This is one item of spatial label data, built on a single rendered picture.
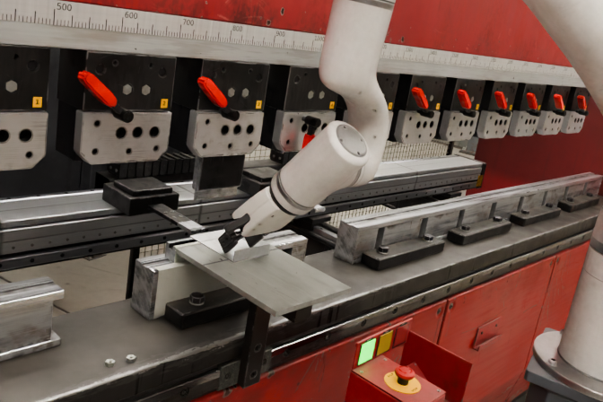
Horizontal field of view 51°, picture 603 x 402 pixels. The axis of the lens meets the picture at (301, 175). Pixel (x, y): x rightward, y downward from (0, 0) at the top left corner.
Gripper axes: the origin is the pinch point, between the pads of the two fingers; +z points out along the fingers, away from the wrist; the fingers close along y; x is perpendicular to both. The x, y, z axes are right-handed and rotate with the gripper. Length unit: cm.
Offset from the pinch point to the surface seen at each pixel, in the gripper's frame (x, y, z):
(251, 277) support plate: 8.9, 5.6, -4.5
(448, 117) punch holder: -15, -69, -15
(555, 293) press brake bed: 37, -155, 25
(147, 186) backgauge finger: -22.6, 0.5, 18.0
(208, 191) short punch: -10.1, 2.5, -0.5
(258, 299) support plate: 13.7, 10.0, -8.6
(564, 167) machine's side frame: -8, -215, 16
